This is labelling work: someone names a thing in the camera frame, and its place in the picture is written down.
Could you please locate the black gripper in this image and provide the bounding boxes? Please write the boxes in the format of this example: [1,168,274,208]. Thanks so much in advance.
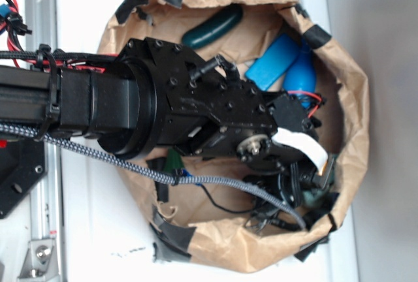
[118,38,329,173]

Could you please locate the light blue terry cloth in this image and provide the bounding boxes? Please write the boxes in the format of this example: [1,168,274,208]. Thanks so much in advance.
[300,153,339,210]

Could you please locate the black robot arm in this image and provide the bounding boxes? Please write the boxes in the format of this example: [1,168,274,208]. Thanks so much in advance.
[1,38,328,174]

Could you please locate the blue plastic bottle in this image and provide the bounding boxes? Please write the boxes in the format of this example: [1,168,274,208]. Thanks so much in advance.
[282,39,317,108]

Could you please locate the blue wooden block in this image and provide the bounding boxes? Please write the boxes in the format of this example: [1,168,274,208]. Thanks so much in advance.
[245,34,300,91]

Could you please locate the brown paper bag bin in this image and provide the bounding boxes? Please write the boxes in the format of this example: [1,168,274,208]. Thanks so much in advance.
[99,0,370,273]

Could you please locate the orange toy carrot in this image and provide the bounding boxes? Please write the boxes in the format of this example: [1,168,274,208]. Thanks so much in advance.
[163,149,184,173]

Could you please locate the dark green toy cucumber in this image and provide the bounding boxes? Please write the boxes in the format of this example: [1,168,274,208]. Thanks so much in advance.
[182,4,244,50]

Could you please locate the aluminium rail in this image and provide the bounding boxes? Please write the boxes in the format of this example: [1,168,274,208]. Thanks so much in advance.
[25,0,67,281]

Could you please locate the black hexagonal base plate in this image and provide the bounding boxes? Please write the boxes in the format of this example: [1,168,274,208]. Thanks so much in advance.
[1,139,46,219]

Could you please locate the metal corner bracket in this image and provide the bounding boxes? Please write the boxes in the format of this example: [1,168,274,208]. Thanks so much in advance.
[17,238,59,281]

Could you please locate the grey braided cable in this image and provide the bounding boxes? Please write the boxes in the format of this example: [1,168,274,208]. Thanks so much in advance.
[0,123,308,230]

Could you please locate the red and black wires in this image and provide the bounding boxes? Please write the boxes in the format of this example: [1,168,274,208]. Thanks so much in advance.
[0,0,33,67]

